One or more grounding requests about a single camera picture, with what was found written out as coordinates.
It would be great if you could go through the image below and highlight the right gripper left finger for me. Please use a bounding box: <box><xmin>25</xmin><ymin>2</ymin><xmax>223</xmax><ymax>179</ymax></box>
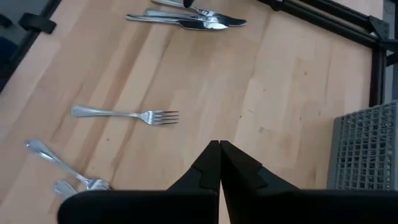
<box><xmin>57</xmin><ymin>139</ymin><xmax>221</xmax><ymax>224</ymax></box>

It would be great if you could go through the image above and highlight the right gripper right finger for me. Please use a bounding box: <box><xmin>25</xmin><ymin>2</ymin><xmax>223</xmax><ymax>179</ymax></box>
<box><xmin>220</xmin><ymin>139</ymin><xmax>398</xmax><ymax>224</ymax></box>

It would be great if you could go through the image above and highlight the silver dinner fork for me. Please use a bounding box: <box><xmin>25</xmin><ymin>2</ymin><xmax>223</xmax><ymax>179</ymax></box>
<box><xmin>25</xmin><ymin>138</ymin><xmax>113</xmax><ymax>192</ymax></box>
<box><xmin>52</xmin><ymin>179</ymin><xmax>78</xmax><ymax>200</ymax></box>
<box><xmin>71</xmin><ymin>105</ymin><xmax>180</xmax><ymax>126</ymax></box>

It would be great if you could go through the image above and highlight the grey mesh cutlery basket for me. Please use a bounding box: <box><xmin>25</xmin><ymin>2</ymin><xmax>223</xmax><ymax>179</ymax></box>
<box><xmin>326</xmin><ymin>100</ymin><xmax>398</xmax><ymax>190</ymax></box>

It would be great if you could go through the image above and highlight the black aluminium table frame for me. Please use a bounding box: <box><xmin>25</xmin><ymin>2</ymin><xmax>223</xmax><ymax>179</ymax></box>
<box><xmin>0</xmin><ymin>0</ymin><xmax>398</xmax><ymax>108</ymax></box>

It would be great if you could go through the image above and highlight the black frame clamp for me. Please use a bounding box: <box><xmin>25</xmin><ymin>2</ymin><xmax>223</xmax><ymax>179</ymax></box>
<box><xmin>17</xmin><ymin>12</ymin><xmax>57</xmax><ymax>35</ymax></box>

